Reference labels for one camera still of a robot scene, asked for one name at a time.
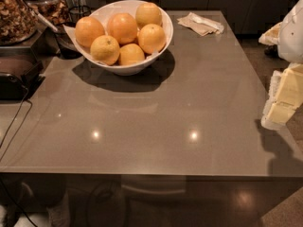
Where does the black appliance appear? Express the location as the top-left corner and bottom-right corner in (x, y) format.
(0, 47), (44, 101)

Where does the large glass snack jar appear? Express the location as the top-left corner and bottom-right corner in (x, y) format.
(0, 0), (37, 46)

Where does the orange front left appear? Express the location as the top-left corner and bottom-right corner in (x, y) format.
(90, 35), (120, 65)

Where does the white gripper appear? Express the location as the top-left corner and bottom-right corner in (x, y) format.
(258, 0), (303, 131)

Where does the orange far left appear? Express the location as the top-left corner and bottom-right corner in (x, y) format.
(75, 16), (105, 47)

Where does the orange top right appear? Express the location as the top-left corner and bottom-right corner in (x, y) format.
(135, 2), (162, 28)

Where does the orange front centre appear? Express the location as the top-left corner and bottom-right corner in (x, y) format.
(118, 44), (145, 65)

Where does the black power cable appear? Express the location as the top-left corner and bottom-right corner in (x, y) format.
(0, 85), (33, 161)

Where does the folded paper napkin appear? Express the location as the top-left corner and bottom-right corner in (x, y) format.
(177, 12), (224, 36)

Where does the orange centre back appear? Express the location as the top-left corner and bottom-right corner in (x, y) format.
(107, 13), (138, 44)

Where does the white scoop handle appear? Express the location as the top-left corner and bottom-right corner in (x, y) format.
(21, 0), (59, 33)

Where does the orange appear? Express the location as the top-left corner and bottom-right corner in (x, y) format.
(135, 2), (162, 28)
(138, 24), (167, 54)
(75, 16), (105, 47)
(90, 35), (120, 65)
(107, 13), (138, 44)
(118, 44), (145, 65)

